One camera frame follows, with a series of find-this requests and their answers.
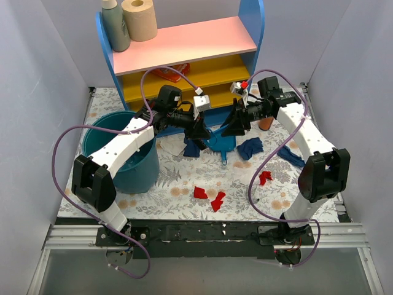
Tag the red box upper shelf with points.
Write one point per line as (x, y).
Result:
(170, 75)

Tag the blue plastic dustpan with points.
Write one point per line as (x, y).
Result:
(227, 144)

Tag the grey green bottle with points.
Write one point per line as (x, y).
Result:
(114, 23)

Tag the teal plastic bucket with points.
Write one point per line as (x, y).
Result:
(140, 172)

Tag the red paper scrap left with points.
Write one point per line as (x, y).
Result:
(199, 193)

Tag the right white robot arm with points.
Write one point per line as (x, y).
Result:
(326, 168)

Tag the red paper scrap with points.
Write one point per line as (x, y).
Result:
(218, 201)
(199, 193)
(264, 177)

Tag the red paper scrap middle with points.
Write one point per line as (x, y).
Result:
(218, 201)

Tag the aluminium frame rail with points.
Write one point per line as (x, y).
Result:
(83, 237)

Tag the blue hand brush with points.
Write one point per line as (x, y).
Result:
(213, 142)

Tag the white paper scrap left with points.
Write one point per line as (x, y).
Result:
(173, 146)

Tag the blue pink yellow shelf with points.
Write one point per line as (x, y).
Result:
(220, 52)

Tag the dark blue paper scrap middle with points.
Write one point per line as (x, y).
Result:
(250, 147)

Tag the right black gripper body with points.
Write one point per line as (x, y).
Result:
(241, 114)

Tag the orange spray bottle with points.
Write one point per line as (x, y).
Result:
(265, 123)

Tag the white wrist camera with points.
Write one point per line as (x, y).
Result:
(241, 89)
(200, 104)

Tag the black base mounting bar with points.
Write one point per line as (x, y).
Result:
(199, 239)

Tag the dark blue paper scrap right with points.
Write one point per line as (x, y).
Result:
(286, 154)

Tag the brown paper roll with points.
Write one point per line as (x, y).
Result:
(140, 19)

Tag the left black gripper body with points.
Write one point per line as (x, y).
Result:
(196, 125)

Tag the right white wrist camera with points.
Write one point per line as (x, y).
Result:
(241, 89)

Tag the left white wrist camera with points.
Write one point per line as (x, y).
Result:
(200, 104)

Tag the dark blue paper scrap left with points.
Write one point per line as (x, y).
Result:
(191, 149)

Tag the floral table cloth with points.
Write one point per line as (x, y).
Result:
(171, 197)

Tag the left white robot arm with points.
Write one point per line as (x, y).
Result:
(92, 178)

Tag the dark blue paper scrap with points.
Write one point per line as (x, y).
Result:
(191, 149)
(286, 154)
(250, 147)

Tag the red paper scrap right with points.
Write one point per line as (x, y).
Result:
(264, 177)

